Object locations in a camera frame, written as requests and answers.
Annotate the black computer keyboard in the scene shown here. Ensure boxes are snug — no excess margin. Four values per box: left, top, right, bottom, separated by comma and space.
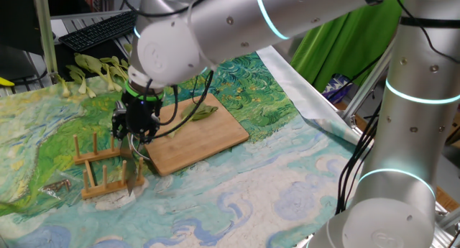
58, 9, 139, 53

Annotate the green curtain cloth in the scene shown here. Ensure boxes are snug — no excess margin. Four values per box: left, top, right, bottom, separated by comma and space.
290, 0, 403, 93

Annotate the green pakchoi with long stem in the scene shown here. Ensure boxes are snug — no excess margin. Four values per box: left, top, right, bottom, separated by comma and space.
167, 102, 219, 139

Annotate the slanted aluminium frame beam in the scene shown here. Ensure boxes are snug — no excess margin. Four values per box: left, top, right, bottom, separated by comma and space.
341, 50, 392, 129

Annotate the blue white patterned bag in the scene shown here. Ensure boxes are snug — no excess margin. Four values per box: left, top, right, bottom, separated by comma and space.
322, 74, 355, 104

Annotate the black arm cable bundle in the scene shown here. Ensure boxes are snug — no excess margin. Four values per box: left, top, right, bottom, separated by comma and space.
333, 100, 382, 216

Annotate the black monitor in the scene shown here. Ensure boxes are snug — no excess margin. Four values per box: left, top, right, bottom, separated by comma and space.
0, 0, 46, 57

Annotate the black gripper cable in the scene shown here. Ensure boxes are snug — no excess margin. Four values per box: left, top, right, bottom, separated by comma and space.
147, 70, 216, 139

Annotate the wooden peg dish rack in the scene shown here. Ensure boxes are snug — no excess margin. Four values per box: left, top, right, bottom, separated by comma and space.
73, 128, 146, 201

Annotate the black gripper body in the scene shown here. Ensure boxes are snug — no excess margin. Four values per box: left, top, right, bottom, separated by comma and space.
121, 93, 162, 141

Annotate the aluminium frame post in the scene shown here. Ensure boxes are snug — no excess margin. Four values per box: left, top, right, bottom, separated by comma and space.
31, 0, 59, 84

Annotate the wooden cutting board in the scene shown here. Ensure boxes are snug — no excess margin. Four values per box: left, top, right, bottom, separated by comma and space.
131, 93, 250, 177

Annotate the clear plastic bag of screws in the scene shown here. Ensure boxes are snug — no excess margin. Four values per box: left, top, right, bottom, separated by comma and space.
37, 170, 86, 201

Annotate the painted landscape tablecloth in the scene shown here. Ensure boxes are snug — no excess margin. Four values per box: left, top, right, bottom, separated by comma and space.
0, 52, 382, 248

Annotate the steel cleaver knife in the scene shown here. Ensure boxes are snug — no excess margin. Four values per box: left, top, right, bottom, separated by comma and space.
120, 138, 139, 198

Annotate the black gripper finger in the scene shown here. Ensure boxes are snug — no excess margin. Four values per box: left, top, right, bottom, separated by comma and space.
138, 131, 161, 154
111, 108, 127, 141

